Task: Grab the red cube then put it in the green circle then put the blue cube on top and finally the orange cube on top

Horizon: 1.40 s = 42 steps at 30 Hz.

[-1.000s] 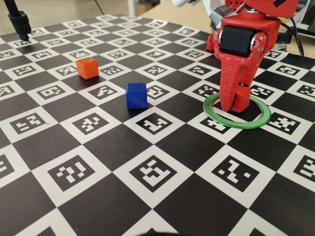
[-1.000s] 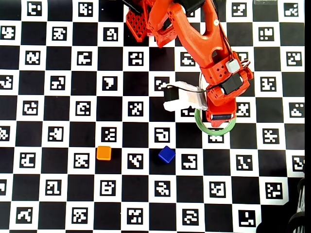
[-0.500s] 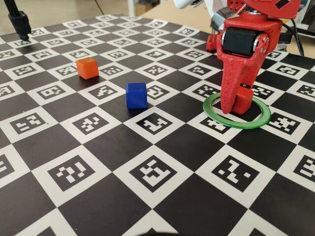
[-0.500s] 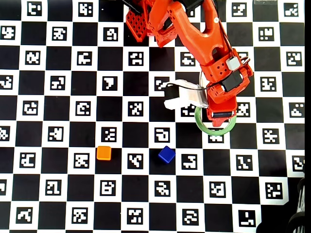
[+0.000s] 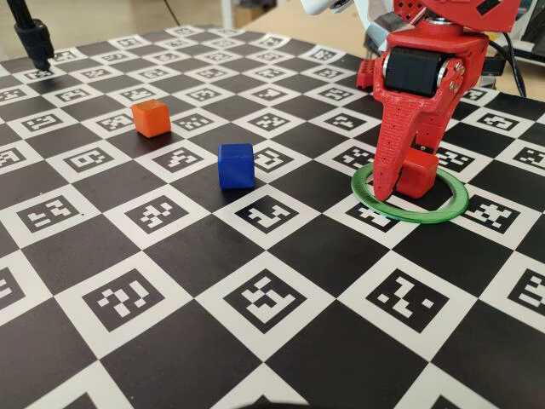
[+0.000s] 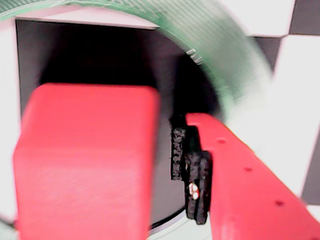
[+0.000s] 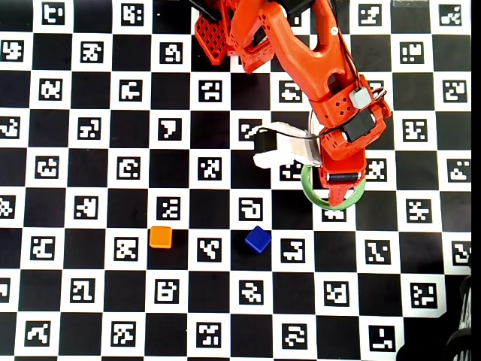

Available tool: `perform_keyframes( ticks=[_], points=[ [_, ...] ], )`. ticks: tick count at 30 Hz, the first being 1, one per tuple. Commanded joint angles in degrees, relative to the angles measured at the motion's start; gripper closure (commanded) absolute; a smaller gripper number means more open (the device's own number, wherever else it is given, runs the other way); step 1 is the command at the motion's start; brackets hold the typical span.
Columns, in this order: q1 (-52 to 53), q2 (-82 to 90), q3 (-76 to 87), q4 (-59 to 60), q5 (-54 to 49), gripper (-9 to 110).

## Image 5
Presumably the green flat ring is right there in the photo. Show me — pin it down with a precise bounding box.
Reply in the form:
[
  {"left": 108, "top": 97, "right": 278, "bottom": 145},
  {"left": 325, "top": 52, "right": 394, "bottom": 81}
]
[{"left": 350, "top": 161, "right": 470, "bottom": 225}]

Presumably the thick black cable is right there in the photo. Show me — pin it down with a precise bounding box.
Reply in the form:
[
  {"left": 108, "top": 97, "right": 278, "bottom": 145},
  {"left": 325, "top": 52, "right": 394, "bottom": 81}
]
[{"left": 489, "top": 32, "right": 527, "bottom": 98}]

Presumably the black clamp handle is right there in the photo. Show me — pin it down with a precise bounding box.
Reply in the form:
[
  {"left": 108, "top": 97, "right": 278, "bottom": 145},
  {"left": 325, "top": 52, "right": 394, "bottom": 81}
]
[{"left": 480, "top": 56, "right": 508, "bottom": 78}]

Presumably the blue cube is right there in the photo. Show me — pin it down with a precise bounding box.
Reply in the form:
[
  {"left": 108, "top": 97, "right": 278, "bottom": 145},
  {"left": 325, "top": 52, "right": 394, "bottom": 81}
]
[{"left": 217, "top": 142, "right": 256, "bottom": 191}]

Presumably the red gripper, black motor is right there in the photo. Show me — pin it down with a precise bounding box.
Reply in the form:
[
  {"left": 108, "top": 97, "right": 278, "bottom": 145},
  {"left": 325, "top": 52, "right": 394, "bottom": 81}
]
[{"left": 373, "top": 24, "right": 490, "bottom": 201}]

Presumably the cardboard box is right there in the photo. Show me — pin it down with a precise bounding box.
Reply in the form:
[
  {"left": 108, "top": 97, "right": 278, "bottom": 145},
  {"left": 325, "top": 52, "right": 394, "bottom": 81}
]
[{"left": 236, "top": 4, "right": 266, "bottom": 22}]

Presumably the red cube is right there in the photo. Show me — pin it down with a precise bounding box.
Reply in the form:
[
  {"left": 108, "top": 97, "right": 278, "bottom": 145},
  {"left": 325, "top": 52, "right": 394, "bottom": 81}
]
[{"left": 398, "top": 151, "right": 439, "bottom": 198}]

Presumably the black holder edge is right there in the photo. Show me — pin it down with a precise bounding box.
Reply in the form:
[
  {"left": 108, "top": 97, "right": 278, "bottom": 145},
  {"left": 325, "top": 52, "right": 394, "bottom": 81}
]
[{"left": 249, "top": 398, "right": 310, "bottom": 409}]

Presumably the black white marker checkerboard mat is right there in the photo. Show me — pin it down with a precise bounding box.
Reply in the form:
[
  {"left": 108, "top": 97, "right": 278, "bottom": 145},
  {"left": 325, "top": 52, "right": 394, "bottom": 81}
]
[{"left": 0, "top": 23, "right": 545, "bottom": 409}]

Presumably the orange cube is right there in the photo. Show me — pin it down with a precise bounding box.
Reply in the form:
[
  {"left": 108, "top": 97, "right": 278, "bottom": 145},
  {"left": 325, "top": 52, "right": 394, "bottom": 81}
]
[{"left": 130, "top": 98, "right": 172, "bottom": 139}]

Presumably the white wrist camera with mount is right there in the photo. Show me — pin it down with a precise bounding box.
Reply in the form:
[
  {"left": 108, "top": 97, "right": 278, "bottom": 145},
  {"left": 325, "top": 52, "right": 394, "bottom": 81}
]
[{"left": 301, "top": 0, "right": 404, "bottom": 48}]

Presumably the black device corner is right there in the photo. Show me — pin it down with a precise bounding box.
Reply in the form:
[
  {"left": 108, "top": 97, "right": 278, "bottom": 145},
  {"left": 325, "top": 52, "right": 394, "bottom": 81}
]
[{"left": 521, "top": 16, "right": 545, "bottom": 48}]

